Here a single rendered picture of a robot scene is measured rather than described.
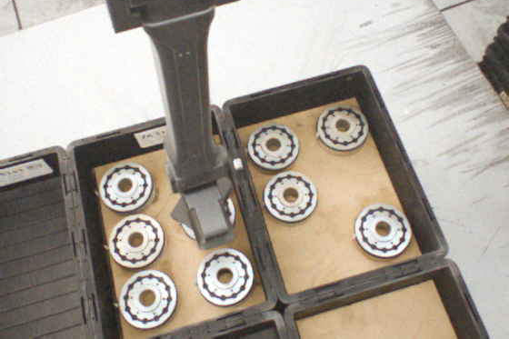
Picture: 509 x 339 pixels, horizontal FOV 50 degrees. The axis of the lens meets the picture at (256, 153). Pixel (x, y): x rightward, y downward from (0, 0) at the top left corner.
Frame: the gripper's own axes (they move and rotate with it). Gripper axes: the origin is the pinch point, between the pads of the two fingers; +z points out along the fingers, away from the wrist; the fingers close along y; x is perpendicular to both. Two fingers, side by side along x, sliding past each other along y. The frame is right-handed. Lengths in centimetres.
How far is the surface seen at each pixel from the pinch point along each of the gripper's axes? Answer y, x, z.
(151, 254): -11.0, 5.6, 2.9
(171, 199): 0.1, 9.0, 6.4
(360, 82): 38.2, -13.0, 0.4
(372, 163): 25.8, -22.4, 5.8
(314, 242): 5.9, -19.6, 5.3
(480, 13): 145, -35, 92
